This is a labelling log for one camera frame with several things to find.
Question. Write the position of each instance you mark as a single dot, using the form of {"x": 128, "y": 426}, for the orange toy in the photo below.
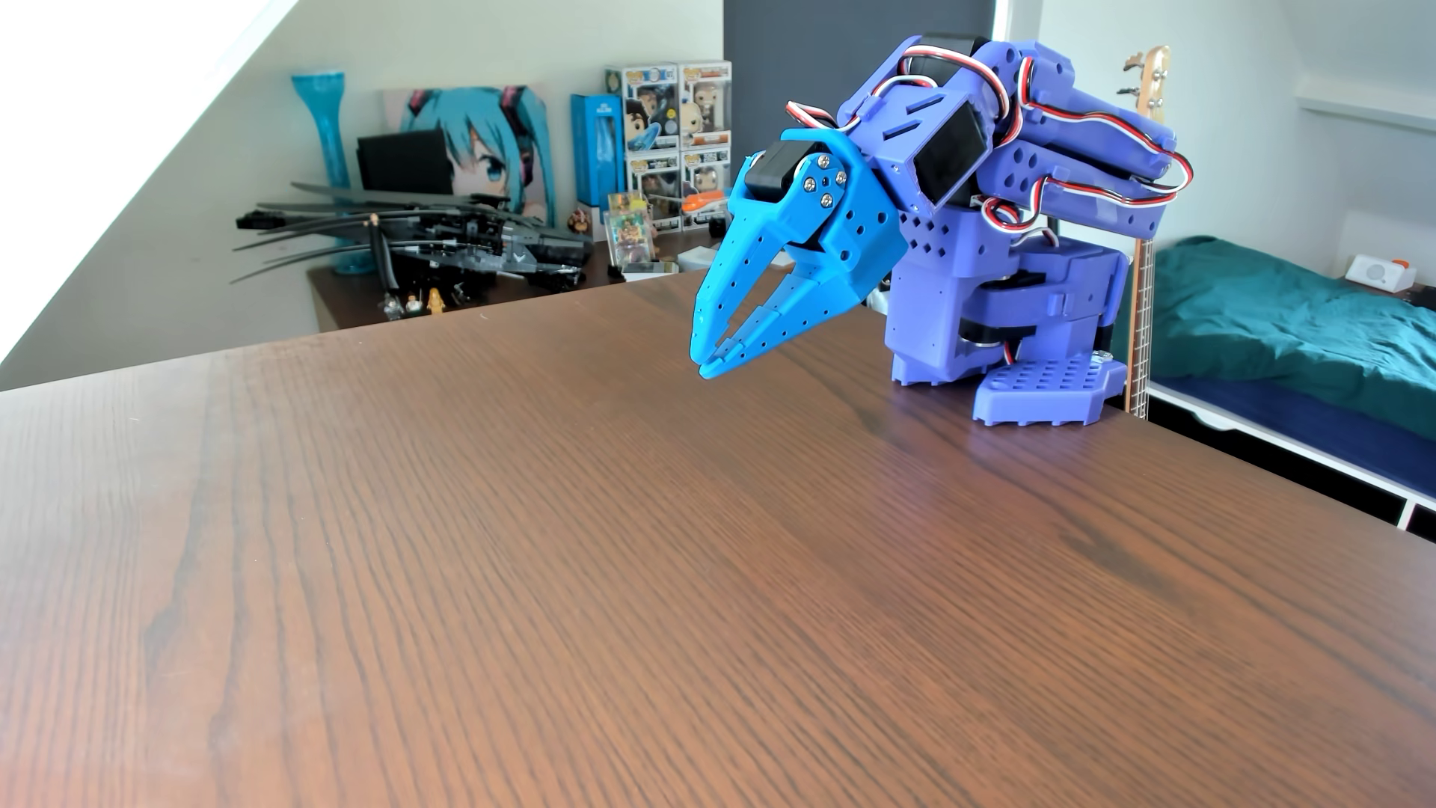
{"x": 702, "y": 202}

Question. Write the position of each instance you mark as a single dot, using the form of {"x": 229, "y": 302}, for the blue glass vase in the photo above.
{"x": 325, "y": 123}

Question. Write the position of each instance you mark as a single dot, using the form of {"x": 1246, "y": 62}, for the anime girl poster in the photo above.
{"x": 477, "y": 140}

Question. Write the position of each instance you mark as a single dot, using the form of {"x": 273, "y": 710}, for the figure box with pale figure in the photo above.
{"x": 707, "y": 168}

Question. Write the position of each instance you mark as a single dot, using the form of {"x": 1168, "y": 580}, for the wooden bass guitar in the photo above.
{"x": 1142, "y": 325}

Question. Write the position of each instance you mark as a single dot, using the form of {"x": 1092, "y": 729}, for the small gold minifigure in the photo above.
{"x": 435, "y": 302}

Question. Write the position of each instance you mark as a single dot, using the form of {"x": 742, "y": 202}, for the black box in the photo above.
{"x": 404, "y": 163}

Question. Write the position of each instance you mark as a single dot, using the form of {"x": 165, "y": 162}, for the white radio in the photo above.
{"x": 1378, "y": 273}

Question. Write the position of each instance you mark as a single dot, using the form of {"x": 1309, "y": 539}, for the white wall shelf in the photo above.
{"x": 1369, "y": 103}

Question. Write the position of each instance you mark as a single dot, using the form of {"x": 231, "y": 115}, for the navy mattress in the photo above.
{"x": 1301, "y": 421}

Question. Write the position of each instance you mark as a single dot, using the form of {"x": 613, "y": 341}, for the purple robot arm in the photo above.
{"x": 1010, "y": 314}

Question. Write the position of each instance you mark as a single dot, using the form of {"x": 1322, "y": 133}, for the figure box with dark-haired figure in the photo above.
{"x": 645, "y": 107}

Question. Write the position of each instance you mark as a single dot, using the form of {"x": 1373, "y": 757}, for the black helicopter model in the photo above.
{"x": 494, "y": 253}

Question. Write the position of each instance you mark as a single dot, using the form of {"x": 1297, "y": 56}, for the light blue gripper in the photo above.
{"x": 785, "y": 206}

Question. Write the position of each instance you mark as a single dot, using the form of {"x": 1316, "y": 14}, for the white bed frame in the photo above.
{"x": 1290, "y": 443}

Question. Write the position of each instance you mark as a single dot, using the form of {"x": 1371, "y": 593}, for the tall blue box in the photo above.
{"x": 595, "y": 146}

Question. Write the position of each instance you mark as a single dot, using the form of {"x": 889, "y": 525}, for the dark wooden side desk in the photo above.
{"x": 348, "y": 301}

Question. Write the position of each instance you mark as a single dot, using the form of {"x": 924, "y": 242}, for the figure box with grey figure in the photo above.
{"x": 656, "y": 185}

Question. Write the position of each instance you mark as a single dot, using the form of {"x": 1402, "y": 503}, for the colourful card display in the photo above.
{"x": 631, "y": 233}

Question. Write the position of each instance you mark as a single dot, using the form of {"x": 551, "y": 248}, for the bed with teal cover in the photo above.
{"x": 1290, "y": 325}

